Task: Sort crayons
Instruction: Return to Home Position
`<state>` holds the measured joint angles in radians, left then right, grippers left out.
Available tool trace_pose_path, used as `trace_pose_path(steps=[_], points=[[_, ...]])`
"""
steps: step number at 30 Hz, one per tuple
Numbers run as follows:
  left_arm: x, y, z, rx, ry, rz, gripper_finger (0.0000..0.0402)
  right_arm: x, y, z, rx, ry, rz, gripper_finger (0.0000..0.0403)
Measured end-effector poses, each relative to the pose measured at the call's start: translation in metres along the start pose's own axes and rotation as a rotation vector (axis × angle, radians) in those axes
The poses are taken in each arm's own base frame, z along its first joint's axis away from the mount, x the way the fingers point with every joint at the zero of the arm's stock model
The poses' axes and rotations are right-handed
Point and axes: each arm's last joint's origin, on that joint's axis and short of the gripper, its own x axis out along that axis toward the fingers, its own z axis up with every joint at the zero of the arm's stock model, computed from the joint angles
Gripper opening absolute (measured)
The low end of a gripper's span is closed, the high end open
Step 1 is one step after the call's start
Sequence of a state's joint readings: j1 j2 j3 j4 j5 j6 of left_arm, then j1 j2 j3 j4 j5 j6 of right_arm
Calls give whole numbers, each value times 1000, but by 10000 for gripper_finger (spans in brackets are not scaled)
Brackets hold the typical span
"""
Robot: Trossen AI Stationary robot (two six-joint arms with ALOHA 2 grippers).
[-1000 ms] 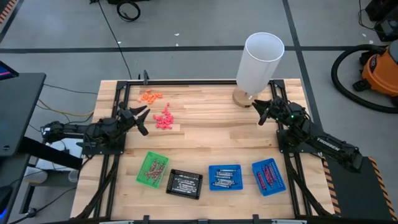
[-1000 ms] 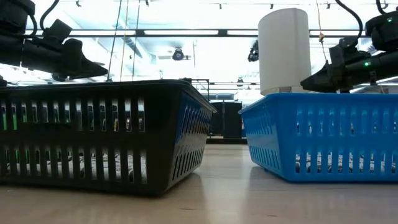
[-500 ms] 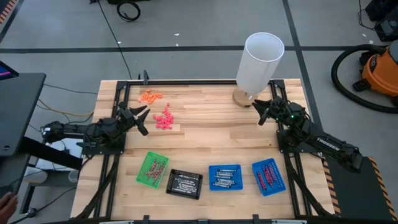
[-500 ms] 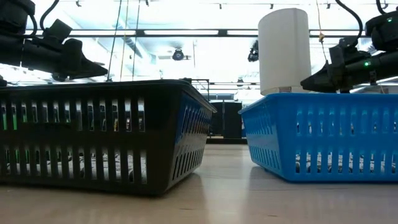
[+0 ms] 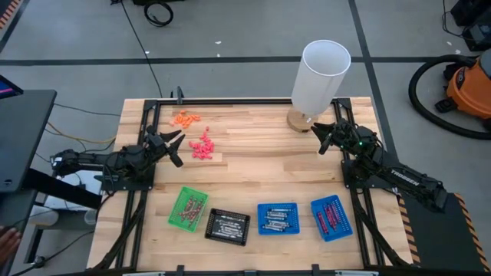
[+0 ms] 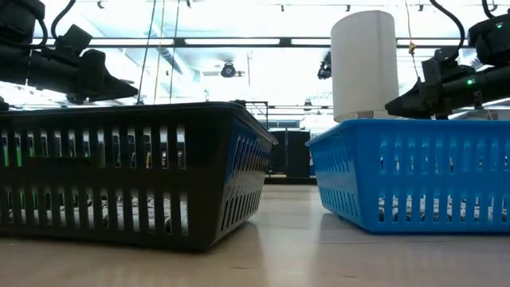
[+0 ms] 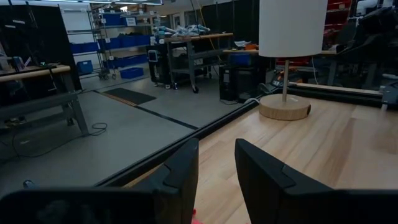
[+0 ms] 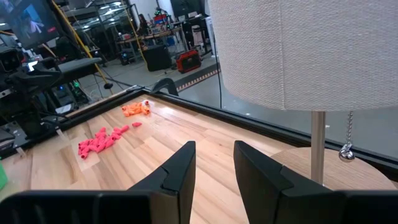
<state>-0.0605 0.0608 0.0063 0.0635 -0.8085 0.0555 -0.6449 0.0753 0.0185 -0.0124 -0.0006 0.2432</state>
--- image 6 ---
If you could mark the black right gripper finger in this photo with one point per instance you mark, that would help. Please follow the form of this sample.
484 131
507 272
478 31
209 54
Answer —
404 105

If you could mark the black plastic basket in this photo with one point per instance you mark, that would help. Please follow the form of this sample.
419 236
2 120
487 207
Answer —
207 167

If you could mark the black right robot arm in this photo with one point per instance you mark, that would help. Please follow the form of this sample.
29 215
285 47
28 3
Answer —
490 79

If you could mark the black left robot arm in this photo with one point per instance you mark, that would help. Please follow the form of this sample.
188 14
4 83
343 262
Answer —
40 69

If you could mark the white cylinder table lamp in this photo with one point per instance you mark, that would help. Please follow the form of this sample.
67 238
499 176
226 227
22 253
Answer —
364 68

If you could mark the blue plastic basket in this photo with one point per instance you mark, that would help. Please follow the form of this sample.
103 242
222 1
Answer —
358 151

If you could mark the round dark ceiling device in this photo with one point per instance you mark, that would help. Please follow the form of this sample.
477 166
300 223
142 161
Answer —
228 71

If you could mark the green plastic basket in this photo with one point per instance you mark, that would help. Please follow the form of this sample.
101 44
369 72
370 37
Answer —
5 153

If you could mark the dark background desk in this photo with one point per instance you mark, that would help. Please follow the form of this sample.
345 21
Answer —
295 153

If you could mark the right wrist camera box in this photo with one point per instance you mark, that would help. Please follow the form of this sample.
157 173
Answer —
442 64

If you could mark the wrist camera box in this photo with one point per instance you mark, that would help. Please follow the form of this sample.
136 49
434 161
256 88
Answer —
73 39
442 64

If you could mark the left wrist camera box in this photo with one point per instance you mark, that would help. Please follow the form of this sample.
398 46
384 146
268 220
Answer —
73 39

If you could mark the dark hanging ceiling camera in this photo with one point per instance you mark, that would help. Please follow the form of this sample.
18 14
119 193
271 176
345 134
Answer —
325 67

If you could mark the black ceiling rail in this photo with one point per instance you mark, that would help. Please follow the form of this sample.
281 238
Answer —
239 41

